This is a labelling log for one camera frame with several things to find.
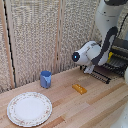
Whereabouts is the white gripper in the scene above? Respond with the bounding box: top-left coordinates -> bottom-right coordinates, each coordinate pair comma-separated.
83,63 -> 96,75

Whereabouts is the yellow plastic dish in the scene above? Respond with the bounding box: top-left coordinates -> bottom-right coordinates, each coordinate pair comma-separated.
106,51 -> 114,62

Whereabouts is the orange rectangular block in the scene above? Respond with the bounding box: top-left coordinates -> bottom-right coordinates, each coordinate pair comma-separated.
72,83 -> 88,95

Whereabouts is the beige woven screen panel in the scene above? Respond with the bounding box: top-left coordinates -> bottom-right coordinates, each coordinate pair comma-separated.
0,0 -> 62,90
61,0 -> 103,72

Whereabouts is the blue plastic cup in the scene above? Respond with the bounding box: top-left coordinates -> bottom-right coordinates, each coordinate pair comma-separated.
39,70 -> 53,89

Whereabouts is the white floral rimmed plate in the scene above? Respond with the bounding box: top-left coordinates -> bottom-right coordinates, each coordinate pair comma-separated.
6,91 -> 54,128

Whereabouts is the black wire dish rack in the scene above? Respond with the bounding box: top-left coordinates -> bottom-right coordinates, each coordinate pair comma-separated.
79,37 -> 128,85

